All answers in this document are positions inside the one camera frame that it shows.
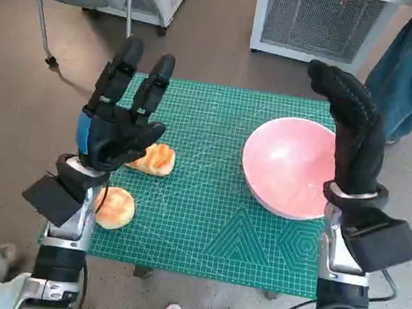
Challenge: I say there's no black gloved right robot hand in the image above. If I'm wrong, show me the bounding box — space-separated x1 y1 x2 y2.
295 59 395 200

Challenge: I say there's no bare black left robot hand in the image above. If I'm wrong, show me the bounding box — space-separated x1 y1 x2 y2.
72 32 179 178

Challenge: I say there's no oblong toy bread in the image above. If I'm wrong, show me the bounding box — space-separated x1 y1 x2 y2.
122 139 177 178

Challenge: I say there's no round toy bread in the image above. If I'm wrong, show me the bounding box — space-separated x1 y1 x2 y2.
93 184 138 233

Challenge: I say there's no pink bowl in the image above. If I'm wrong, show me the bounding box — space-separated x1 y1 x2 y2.
236 112 343 224

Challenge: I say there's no green cutting mat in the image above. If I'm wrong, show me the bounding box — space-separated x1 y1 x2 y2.
84 70 340 300

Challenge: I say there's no white cabinet with mesh panel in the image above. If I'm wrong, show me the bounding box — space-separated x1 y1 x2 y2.
248 0 403 79

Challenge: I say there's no silver metal pole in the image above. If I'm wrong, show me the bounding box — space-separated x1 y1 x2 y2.
120 0 137 40

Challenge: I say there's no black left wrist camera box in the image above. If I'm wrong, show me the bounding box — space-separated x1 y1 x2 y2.
18 172 86 230

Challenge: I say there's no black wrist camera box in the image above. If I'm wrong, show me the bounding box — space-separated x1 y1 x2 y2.
337 209 412 277
18 172 86 230

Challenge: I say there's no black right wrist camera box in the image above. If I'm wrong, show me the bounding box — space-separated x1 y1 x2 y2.
337 209 412 277

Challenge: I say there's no dark table leg bracket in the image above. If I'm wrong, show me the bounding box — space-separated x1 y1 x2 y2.
133 264 154 280
263 289 283 302

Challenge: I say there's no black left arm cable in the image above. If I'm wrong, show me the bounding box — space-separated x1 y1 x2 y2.
77 255 94 309

